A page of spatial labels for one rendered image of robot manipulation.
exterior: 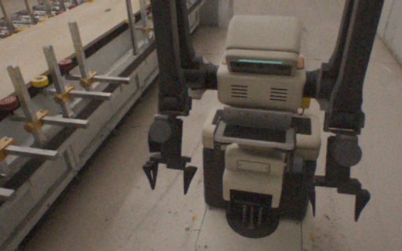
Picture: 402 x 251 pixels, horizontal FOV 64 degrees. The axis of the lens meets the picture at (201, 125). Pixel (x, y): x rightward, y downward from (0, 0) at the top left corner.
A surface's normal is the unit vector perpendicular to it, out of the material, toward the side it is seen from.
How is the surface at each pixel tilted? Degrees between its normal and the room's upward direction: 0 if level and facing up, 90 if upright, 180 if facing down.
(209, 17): 90
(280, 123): 90
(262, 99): 98
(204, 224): 0
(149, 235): 0
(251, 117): 90
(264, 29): 42
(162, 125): 61
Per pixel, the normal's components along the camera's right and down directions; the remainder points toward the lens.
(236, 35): -0.18, -0.25
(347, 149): -0.22, 0.08
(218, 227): -0.04, -0.84
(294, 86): -0.23, 0.65
